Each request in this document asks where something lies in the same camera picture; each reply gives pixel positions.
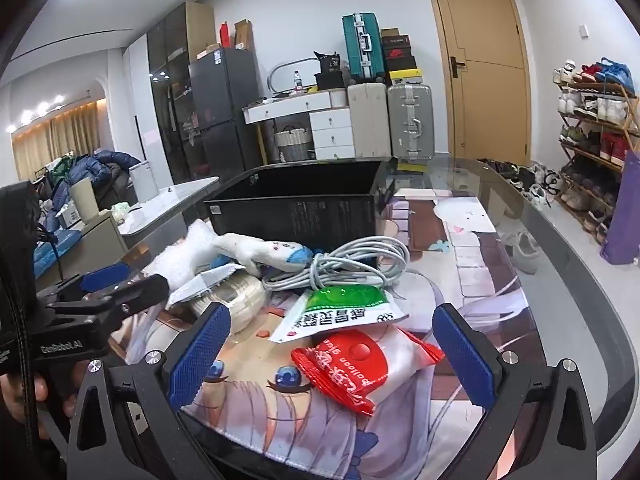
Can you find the white light switch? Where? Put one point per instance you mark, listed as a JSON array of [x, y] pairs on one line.
[[583, 30]]

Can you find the white and blue plush toy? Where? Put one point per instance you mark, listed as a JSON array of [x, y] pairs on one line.
[[260, 252]]

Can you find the purple bag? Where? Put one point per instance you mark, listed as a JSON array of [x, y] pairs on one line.
[[622, 220]]

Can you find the beige suitcase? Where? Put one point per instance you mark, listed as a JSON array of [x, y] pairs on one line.
[[367, 120]]

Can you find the stack of shoe boxes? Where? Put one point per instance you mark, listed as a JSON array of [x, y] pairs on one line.
[[400, 57]]

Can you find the white air purifier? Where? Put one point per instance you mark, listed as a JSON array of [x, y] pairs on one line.
[[144, 182]]

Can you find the teal suitcase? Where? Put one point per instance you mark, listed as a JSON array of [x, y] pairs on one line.
[[362, 45]]

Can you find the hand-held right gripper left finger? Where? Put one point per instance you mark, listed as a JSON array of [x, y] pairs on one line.
[[200, 355]]

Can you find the wicker basket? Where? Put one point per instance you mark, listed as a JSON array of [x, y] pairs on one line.
[[292, 145]]

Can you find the printed cartoon table mat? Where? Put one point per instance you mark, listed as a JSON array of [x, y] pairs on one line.
[[350, 430]]

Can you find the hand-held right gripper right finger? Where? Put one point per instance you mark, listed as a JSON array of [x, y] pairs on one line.
[[465, 355]]

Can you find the wooden shoe rack with shoes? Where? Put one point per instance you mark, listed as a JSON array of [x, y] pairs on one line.
[[595, 125]]

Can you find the silver suitcase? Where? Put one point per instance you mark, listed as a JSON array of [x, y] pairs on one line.
[[410, 120]]

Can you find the beige cylinder container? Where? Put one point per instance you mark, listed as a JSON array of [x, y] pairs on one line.
[[84, 200]]

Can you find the wooden door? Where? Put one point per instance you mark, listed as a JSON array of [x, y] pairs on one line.
[[480, 65]]

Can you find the black cardboard box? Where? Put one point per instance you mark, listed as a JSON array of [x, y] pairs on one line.
[[290, 215]]

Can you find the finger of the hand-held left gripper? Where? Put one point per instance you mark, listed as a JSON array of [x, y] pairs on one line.
[[107, 277], [145, 292]]

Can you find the beige curtains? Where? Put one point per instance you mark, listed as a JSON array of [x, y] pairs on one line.
[[55, 140]]

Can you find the red and white packet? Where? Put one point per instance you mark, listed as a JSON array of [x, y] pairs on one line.
[[360, 360]]

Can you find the pile of shoes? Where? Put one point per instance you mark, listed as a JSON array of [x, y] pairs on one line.
[[530, 180]]

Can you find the black bag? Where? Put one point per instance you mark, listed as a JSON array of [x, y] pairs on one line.
[[330, 72]]

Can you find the white sneaker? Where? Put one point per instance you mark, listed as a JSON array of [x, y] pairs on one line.
[[522, 252]]

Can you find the brown cardboard box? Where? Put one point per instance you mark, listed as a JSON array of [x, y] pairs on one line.
[[244, 35]]

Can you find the white dressing desk with drawers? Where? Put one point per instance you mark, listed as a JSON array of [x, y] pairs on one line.
[[330, 125]]

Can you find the dark glass cabinet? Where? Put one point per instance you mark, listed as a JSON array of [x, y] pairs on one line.
[[170, 85]]

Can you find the clear water bottle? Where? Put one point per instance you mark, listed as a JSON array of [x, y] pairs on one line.
[[298, 82]]

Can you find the person's left hand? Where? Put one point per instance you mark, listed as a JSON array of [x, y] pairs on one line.
[[41, 390]]

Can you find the pile of blue jackets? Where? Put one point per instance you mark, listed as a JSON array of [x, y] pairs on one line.
[[90, 170]]

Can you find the oval mirror frame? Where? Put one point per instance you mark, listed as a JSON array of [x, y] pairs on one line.
[[285, 67]]

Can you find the green and white packet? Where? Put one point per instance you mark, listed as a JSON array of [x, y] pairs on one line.
[[345, 305]]

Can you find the dark grey refrigerator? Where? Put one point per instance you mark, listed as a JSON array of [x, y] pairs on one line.
[[225, 100]]

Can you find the grey side table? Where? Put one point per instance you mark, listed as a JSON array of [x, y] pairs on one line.
[[170, 200]]

